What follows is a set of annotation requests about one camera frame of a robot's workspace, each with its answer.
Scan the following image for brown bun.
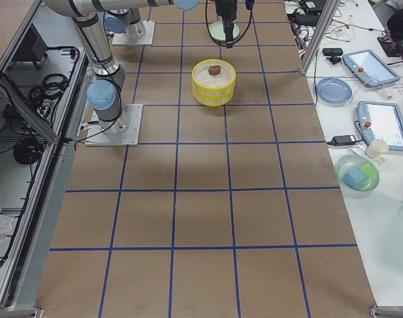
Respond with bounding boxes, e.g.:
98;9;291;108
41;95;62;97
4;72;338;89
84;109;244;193
207;65;221;76

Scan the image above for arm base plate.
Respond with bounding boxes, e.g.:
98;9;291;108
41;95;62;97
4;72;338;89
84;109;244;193
112;21;155;46
85;104;143;146

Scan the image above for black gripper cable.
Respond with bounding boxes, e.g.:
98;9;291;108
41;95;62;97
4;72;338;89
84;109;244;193
204;0;255;48

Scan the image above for blue teach pendant near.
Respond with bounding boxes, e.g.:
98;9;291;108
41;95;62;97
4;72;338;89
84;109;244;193
357;101;403;152

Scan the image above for paper cup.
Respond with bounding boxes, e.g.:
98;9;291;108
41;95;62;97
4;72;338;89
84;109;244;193
365;139;389;159

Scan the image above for yellow bamboo steamer tray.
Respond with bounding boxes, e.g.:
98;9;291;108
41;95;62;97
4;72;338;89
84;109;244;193
192;59;237;89

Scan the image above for green bowl with sponges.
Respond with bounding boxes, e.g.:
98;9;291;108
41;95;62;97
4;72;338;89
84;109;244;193
335;154;380;191

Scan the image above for blue teach pendant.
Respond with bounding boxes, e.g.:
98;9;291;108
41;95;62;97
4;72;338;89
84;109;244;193
342;49;400;87
357;101;403;152

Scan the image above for black power adapter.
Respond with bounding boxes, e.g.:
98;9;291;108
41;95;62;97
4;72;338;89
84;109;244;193
326;134;363;146

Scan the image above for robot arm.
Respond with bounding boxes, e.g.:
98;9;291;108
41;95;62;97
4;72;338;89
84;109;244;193
103;8;146;40
46;0;199;79

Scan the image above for light green plate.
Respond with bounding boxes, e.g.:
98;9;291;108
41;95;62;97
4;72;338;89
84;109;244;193
208;21;240;42

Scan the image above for blue plate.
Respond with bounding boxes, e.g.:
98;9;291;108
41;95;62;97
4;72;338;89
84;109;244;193
316;78;353;105

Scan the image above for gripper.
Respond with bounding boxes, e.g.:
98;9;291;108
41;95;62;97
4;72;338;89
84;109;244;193
215;0;237;48

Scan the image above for aluminium frame post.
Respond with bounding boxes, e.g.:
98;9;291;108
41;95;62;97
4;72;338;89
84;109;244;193
300;0;340;76

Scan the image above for blue teach pendant far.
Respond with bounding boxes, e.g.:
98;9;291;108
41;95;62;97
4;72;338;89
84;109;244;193
342;49;400;87

